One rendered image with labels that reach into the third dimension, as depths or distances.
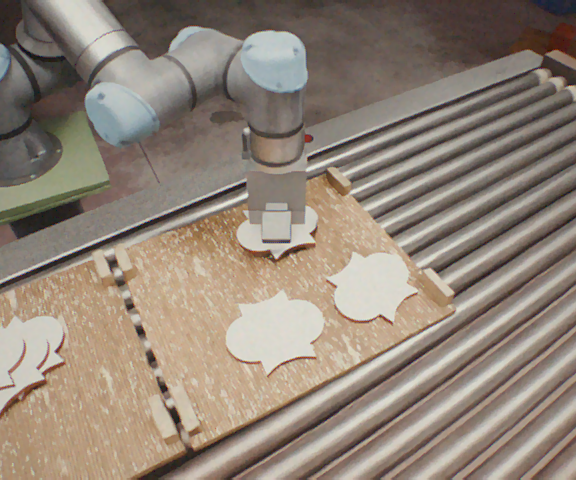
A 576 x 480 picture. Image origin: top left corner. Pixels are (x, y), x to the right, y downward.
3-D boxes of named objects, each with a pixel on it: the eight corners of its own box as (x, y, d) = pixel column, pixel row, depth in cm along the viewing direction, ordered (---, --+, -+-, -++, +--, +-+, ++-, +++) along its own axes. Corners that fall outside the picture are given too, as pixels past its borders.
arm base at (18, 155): (-16, 143, 99) (-35, 105, 92) (53, 130, 103) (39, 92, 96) (-22, 187, 90) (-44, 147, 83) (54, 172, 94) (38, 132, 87)
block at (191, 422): (172, 397, 58) (168, 388, 56) (186, 391, 59) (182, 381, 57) (190, 440, 55) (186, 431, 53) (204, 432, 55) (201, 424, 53)
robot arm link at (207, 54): (140, 42, 57) (202, 67, 52) (204, 15, 63) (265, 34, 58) (151, 98, 63) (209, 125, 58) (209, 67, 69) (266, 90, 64)
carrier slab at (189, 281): (116, 258, 76) (114, 251, 75) (329, 178, 89) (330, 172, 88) (195, 452, 55) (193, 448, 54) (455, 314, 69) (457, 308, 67)
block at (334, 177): (325, 179, 87) (326, 167, 85) (333, 176, 87) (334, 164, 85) (342, 198, 83) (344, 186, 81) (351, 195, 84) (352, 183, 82)
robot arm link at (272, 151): (305, 139, 59) (240, 139, 59) (304, 168, 62) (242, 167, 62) (304, 107, 64) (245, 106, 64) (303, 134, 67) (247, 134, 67)
